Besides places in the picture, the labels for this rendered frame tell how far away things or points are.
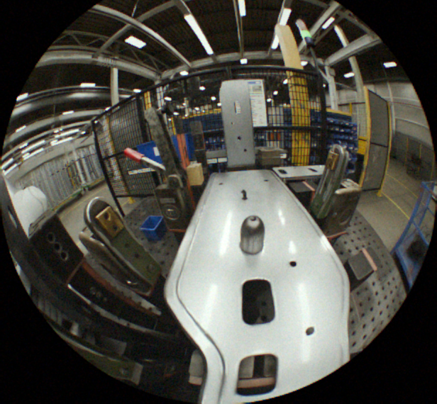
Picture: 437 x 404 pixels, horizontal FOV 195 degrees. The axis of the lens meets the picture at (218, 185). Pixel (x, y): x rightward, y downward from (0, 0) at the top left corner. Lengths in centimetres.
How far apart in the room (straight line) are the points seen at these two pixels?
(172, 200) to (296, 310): 27
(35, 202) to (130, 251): 50
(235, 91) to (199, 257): 51
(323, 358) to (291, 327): 6
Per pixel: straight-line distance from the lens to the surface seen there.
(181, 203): 28
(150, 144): 72
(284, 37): 116
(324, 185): 27
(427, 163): 1196
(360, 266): 23
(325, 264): 19
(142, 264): 18
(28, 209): 61
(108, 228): 15
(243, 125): 51
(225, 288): 15
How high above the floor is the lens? 114
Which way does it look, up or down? 24 degrees down
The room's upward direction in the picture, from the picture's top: 8 degrees counter-clockwise
